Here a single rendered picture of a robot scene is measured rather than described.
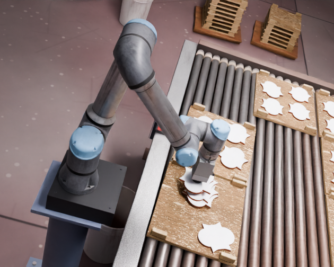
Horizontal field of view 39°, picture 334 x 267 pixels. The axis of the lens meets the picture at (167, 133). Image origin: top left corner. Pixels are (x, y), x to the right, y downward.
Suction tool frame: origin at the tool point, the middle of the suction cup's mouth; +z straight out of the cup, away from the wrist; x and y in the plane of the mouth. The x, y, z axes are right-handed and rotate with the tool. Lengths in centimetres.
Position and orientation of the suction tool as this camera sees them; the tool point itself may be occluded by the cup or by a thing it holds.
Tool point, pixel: (195, 180)
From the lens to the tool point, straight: 194.4
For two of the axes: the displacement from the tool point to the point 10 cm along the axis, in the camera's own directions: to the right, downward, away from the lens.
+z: -2.6, 7.1, 6.5
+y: 0.8, -6.6, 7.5
